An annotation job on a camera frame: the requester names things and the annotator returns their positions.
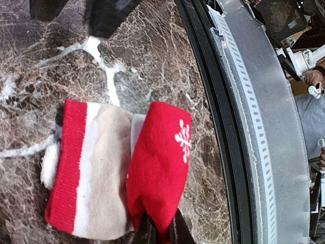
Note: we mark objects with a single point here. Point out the left gripper white black left finger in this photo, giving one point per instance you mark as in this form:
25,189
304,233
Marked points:
147,233

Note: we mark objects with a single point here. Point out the operator hand with controller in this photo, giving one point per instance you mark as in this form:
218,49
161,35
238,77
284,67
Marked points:
313,77

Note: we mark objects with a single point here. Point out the white slotted cable duct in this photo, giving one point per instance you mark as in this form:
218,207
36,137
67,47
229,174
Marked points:
253,126

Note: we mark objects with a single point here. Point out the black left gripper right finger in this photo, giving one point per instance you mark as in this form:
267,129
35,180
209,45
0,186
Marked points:
178,230

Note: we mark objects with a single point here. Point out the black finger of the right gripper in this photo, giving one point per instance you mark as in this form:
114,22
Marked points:
104,17
46,10

